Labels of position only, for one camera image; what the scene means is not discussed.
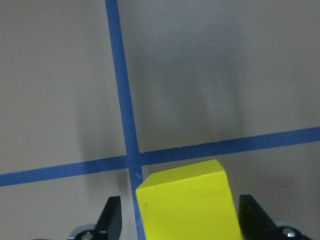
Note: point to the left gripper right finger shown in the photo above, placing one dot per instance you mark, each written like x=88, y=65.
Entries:
x=255, y=223

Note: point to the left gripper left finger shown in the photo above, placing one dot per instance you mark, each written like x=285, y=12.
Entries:
x=109, y=224

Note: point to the yellow wooden block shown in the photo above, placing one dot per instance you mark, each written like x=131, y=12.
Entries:
x=191, y=202

